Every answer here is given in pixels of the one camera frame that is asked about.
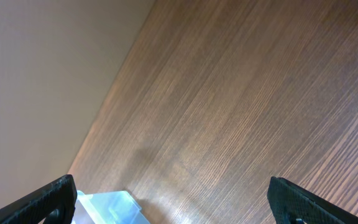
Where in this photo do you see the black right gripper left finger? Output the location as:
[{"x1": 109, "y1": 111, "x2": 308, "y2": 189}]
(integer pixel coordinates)
[{"x1": 0, "y1": 174, "x2": 77, "y2": 224}]

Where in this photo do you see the clear plastic storage bin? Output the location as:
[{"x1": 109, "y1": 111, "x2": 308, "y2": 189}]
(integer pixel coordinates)
[{"x1": 71, "y1": 190, "x2": 150, "y2": 224}]

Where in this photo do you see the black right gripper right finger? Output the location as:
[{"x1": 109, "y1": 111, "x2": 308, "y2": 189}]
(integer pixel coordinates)
[{"x1": 267, "y1": 177, "x2": 358, "y2": 224}]

